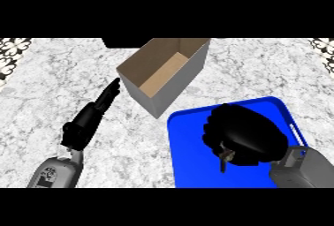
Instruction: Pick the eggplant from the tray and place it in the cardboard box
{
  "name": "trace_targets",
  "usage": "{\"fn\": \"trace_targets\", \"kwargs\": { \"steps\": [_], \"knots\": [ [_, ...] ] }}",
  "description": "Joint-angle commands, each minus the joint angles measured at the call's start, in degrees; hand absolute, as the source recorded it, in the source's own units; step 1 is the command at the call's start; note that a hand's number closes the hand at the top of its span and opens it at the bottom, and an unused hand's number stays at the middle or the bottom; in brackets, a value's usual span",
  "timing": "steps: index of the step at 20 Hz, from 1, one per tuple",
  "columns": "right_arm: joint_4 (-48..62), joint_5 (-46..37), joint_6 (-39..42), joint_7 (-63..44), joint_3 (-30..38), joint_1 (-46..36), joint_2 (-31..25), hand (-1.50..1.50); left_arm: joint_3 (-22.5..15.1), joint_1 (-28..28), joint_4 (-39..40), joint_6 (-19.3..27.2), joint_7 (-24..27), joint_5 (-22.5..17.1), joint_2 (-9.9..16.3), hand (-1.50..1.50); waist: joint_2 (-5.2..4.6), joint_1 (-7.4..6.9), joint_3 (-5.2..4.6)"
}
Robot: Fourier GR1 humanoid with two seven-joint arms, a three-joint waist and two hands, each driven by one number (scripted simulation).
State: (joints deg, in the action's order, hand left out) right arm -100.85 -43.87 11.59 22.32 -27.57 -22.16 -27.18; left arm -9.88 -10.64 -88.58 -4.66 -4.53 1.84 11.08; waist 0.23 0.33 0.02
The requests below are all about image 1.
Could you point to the blue plastic tray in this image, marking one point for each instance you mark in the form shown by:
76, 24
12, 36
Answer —
191, 164

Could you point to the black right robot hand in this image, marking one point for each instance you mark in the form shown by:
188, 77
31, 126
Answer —
247, 135

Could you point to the black appliance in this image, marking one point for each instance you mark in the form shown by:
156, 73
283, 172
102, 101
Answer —
125, 42

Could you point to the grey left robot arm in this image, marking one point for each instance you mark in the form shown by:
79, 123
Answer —
54, 173

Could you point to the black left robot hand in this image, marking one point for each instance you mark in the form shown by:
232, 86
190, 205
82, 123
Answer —
85, 123

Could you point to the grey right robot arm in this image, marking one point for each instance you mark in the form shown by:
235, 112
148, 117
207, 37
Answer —
305, 170

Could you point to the open cardboard box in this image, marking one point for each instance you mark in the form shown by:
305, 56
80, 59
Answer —
173, 88

